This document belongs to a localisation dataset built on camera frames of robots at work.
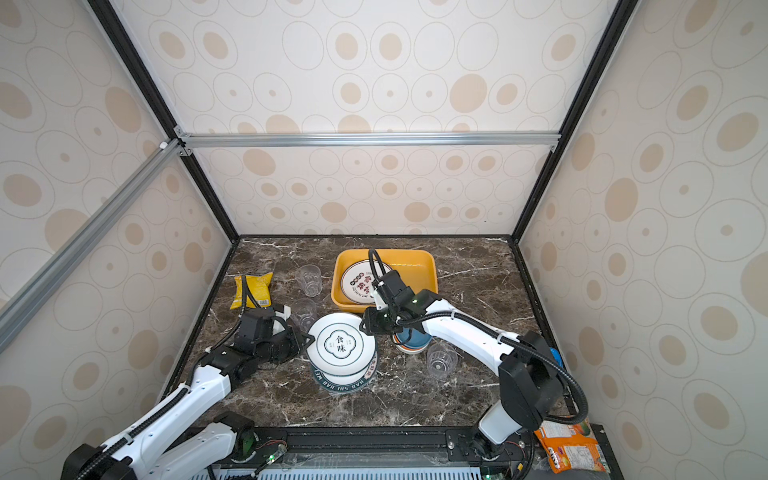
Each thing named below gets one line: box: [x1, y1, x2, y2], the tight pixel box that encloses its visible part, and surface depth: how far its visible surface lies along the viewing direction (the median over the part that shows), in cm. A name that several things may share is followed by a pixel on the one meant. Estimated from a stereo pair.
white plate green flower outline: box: [306, 312, 376, 377], surface depth 84 cm
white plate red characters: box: [340, 260, 392, 304], surface depth 108 cm
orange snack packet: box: [534, 418, 611, 474], surface depth 73 cm
